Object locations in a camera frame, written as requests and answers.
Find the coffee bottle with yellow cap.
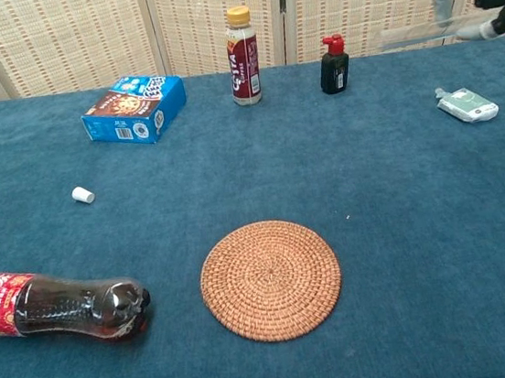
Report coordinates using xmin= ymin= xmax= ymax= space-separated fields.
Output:
xmin=221 ymin=4 xmax=266 ymax=108

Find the round woven rattan coaster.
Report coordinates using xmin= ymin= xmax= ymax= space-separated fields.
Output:
xmin=193 ymin=211 xmax=349 ymax=351

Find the blue table cloth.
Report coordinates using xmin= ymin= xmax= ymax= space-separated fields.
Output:
xmin=0 ymin=36 xmax=505 ymax=378

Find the cola bottle with red label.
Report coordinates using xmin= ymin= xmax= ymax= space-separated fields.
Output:
xmin=0 ymin=254 xmax=156 ymax=358

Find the small white stopper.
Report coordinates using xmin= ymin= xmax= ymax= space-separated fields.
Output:
xmin=70 ymin=183 xmax=98 ymax=207

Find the black bottle with red cap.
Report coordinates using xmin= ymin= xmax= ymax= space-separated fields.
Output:
xmin=314 ymin=33 xmax=355 ymax=97

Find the small green white sanitizer bottle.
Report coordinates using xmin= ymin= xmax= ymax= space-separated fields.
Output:
xmin=434 ymin=80 xmax=501 ymax=128

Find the blue cookie box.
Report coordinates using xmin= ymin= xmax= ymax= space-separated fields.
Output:
xmin=76 ymin=70 xmax=193 ymax=153

